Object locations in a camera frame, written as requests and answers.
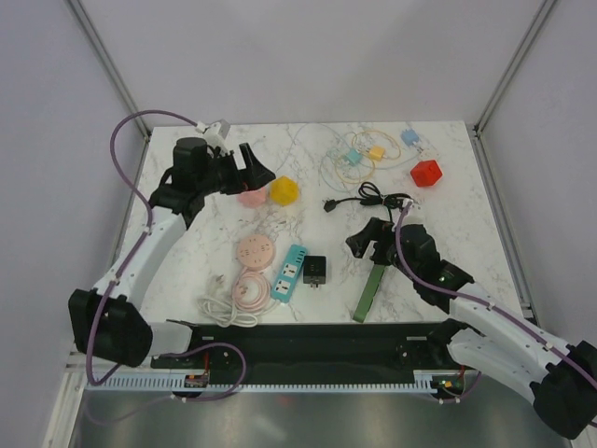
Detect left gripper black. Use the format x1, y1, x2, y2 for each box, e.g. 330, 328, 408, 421
197, 144, 274, 196

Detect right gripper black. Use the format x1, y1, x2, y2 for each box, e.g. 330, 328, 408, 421
346, 217, 419, 281

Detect pink cube power socket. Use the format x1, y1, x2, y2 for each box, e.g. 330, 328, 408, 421
238, 187, 268, 209

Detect yellow cube power socket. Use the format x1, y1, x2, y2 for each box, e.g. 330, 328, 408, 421
270, 175, 299, 206

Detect black cube power socket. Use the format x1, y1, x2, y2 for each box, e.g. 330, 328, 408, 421
302, 255, 327, 288

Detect green power strip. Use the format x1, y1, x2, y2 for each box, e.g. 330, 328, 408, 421
353, 264, 385, 323

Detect blue charging cable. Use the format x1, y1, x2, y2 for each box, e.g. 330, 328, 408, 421
260, 121, 423, 176

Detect teal power strip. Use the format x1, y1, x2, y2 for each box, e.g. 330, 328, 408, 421
271, 245, 308, 303

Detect teal charger plug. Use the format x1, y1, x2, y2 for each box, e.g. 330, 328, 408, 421
341, 148, 363, 166

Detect yellow charger plug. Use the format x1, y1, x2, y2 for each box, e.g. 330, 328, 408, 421
368, 146, 385, 161

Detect red cube power socket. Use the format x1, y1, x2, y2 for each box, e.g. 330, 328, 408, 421
410, 160, 443, 188

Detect yellow charging cable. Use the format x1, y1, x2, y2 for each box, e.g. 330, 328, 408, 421
335, 132, 405, 186

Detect white adapter plug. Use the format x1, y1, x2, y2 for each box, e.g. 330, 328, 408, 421
417, 146, 439, 161

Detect blue charger plug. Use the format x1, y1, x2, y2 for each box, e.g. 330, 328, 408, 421
400, 129, 420, 147

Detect pink round power strip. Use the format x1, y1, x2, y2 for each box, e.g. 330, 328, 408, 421
236, 234, 275, 272

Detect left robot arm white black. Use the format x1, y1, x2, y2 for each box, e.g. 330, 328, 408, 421
68, 137, 275, 371

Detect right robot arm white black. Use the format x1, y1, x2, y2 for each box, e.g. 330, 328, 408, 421
346, 218, 596, 440

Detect black power cord with plug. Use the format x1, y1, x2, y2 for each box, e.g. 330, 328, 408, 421
323, 181, 416, 220

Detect pink coiled cord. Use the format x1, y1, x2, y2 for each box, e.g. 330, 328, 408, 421
231, 269, 271, 313

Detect white coiled power cord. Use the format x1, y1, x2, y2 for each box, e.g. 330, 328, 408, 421
196, 274, 281, 328

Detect white slotted cable duct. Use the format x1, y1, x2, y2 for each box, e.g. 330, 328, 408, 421
96, 371, 465, 394

